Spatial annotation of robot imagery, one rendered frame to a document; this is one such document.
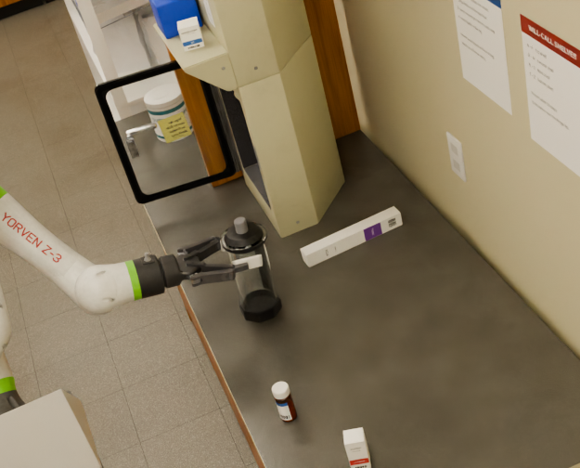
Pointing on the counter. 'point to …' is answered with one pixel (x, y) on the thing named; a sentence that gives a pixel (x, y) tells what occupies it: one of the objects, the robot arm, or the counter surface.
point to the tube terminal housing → (281, 106)
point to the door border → (123, 145)
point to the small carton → (190, 33)
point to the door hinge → (227, 128)
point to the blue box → (165, 13)
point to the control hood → (203, 59)
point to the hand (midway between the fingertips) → (245, 252)
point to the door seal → (123, 151)
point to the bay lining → (238, 128)
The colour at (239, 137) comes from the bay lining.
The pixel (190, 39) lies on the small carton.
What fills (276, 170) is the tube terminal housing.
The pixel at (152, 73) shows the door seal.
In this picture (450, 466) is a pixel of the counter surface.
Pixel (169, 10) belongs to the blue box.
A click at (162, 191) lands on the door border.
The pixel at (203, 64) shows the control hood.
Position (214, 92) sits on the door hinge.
